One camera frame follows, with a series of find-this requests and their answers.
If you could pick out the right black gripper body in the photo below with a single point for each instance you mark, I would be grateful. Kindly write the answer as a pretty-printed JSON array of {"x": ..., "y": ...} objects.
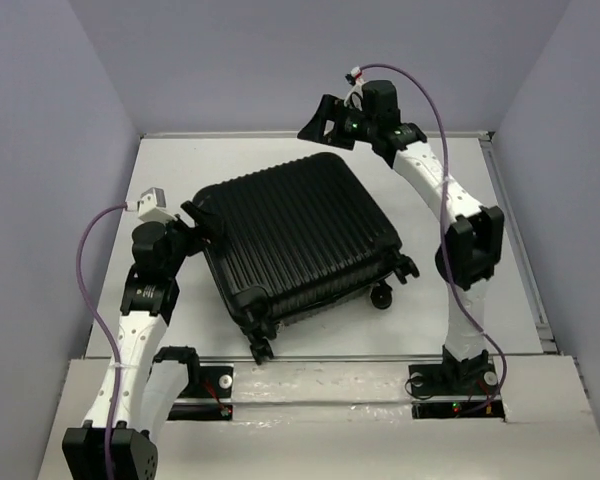
[{"x": 362, "y": 124}]

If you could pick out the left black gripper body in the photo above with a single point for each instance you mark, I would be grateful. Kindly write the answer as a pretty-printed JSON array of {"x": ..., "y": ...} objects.
[{"x": 184, "y": 241}]

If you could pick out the black hard-shell suitcase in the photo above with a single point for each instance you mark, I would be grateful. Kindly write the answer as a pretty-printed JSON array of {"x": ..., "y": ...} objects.
[{"x": 299, "y": 237}]

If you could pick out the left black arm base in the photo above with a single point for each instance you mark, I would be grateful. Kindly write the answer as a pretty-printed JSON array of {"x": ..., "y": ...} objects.
[{"x": 210, "y": 400}]

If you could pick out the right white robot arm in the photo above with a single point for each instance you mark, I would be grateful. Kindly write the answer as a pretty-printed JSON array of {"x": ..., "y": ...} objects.
[{"x": 471, "y": 234}]

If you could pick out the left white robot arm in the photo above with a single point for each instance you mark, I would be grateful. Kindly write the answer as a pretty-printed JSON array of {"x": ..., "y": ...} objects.
[{"x": 118, "y": 435}]

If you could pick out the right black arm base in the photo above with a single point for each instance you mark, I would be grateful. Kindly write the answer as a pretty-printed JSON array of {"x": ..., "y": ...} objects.
[{"x": 435, "y": 398}]

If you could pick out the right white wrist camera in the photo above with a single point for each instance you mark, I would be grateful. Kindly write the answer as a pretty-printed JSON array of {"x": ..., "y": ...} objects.
[{"x": 354, "y": 96}]

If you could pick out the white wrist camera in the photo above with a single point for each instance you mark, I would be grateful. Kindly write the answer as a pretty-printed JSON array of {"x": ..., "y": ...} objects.
[
  {"x": 152, "y": 206},
  {"x": 354, "y": 96}
]

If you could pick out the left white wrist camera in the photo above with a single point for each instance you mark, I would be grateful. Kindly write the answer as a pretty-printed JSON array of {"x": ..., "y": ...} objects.
[{"x": 152, "y": 206}]

